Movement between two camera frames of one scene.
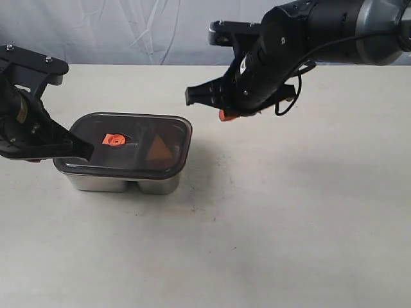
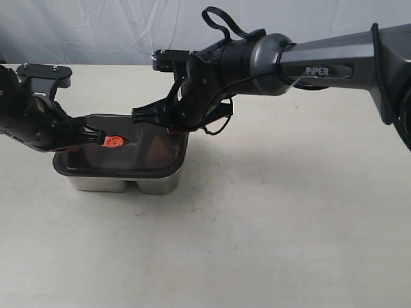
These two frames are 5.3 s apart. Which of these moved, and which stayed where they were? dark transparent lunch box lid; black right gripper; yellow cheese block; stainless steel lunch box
Moved: black right gripper
Stayed: yellow cheese block; dark transparent lunch box lid; stainless steel lunch box
